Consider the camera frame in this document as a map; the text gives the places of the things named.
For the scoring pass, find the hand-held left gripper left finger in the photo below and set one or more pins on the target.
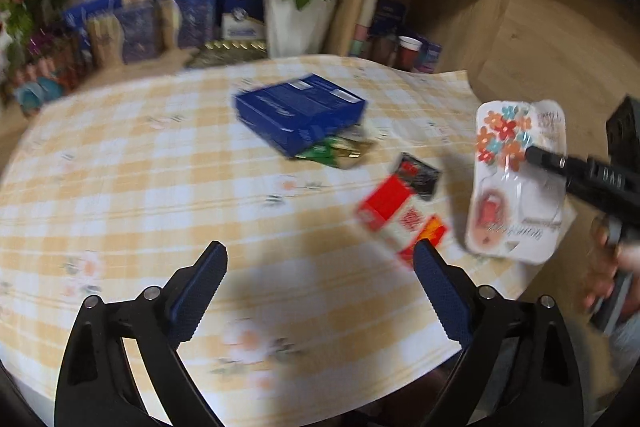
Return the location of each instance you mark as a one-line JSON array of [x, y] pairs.
[[197, 302]]

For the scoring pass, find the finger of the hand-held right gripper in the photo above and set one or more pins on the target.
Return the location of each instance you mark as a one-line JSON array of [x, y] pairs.
[[555, 163]]

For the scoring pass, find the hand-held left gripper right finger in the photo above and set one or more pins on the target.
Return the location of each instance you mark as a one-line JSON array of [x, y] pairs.
[[445, 292]]

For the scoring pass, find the orange packet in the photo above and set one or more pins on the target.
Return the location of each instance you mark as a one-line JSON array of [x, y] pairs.
[[434, 229]]

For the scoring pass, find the white plastic package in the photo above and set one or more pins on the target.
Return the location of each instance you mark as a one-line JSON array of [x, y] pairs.
[[505, 207]]

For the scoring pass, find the red white small box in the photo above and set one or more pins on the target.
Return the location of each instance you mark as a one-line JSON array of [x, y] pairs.
[[390, 207]]

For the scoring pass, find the black red packet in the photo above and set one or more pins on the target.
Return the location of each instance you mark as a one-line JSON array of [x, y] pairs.
[[420, 174]]

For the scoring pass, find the gold foil packet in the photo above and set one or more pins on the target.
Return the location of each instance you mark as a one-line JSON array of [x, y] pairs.
[[352, 152]]

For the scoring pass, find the green foil packet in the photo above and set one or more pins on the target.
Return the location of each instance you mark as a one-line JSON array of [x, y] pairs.
[[320, 152]]

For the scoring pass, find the navy blue box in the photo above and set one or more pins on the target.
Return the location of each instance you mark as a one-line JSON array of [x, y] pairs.
[[300, 112]]

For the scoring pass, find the person's right hand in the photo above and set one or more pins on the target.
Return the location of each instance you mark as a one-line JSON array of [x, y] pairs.
[[600, 267]]

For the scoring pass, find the yellow checked floral tablecloth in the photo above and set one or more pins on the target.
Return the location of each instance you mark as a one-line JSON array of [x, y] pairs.
[[150, 182]]

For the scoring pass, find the purple small box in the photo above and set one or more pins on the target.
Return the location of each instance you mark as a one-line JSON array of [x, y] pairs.
[[430, 57]]

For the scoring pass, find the red paper cup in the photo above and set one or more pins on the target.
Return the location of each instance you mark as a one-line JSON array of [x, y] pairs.
[[407, 52]]

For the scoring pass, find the blue box on shelf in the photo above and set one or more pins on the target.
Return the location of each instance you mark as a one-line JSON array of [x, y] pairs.
[[390, 14]]

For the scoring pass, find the stack of paper cups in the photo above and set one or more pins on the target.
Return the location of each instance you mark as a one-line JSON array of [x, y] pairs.
[[364, 22]]

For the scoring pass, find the gold green tray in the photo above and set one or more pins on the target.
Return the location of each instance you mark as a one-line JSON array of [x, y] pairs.
[[225, 52]]

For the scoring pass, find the woven basket with blue shells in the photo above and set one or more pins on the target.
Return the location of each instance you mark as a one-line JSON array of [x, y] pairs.
[[45, 82]]

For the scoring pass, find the blue white tall box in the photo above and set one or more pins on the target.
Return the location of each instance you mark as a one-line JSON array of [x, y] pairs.
[[242, 24]]

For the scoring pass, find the white flower pot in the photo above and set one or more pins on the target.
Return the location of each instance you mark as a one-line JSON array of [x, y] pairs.
[[295, 27]]

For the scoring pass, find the purple artificial flowers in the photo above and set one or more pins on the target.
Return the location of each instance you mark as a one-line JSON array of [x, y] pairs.
[[45, 44]]

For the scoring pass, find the blue flat carton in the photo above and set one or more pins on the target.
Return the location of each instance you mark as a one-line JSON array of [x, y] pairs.
[[92, 9]]

